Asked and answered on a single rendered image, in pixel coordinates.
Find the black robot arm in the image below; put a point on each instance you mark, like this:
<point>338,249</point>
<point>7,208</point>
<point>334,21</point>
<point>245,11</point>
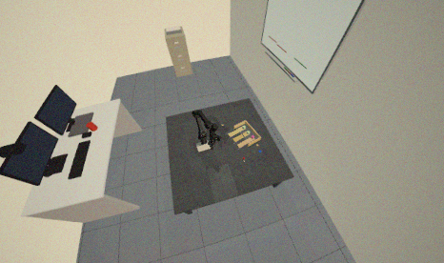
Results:
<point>197,114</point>

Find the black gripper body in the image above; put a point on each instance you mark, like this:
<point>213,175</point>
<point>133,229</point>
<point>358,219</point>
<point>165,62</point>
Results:
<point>212,135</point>

